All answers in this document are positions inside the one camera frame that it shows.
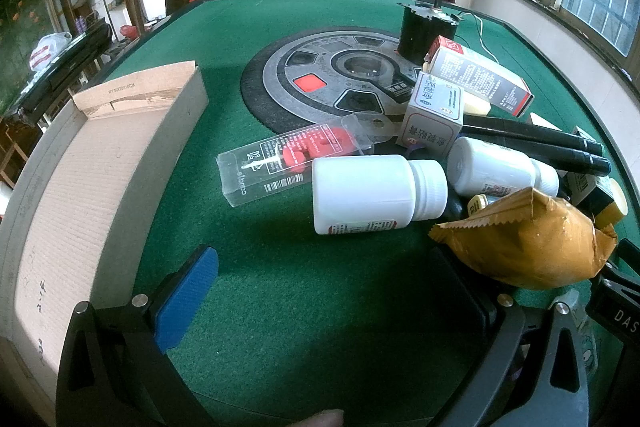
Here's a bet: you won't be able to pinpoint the small white medicine box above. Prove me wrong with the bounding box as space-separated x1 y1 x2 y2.
396 71 465 150

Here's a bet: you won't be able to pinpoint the person's left hand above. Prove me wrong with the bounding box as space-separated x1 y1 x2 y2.
292 408 346 427

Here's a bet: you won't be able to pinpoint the green wall painting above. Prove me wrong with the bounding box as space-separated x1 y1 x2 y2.
0 0 56 108

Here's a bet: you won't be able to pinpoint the white plastic bag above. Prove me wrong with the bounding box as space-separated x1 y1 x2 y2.
29 32 73 72

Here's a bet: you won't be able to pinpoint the yellow brown snack bag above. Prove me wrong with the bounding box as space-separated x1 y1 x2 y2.
428 187 619 292

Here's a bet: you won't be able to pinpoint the clear package with red pieces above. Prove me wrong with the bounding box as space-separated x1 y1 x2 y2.
216 114 396 208

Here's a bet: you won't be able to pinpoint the cardboard box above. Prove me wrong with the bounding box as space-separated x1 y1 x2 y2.
0 61 210 427

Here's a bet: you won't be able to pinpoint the black electric motor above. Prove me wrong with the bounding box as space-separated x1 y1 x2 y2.
397 0 460 64

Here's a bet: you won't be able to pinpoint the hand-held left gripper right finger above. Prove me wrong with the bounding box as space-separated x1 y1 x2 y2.
425 247 591 427

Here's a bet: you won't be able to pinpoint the white plastic bottle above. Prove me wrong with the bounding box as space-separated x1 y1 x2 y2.
312 155 448 236
446 136 560 202

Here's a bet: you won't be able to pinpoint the grey round table centre panel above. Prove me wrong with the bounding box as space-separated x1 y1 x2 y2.
240 26 436 138

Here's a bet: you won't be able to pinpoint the black flashlight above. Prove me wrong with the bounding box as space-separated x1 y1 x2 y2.
462 114 606 156

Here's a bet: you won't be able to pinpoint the white motor wires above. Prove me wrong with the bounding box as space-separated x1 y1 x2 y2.
457 12 501 62

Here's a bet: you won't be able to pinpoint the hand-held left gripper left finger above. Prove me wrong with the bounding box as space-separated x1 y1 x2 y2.
56 245 221 427

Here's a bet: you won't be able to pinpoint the black folding table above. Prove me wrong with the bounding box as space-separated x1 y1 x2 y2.
0 19 113 122

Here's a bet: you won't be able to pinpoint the white and red medicine box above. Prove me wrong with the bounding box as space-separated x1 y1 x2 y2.
424 35 535 118

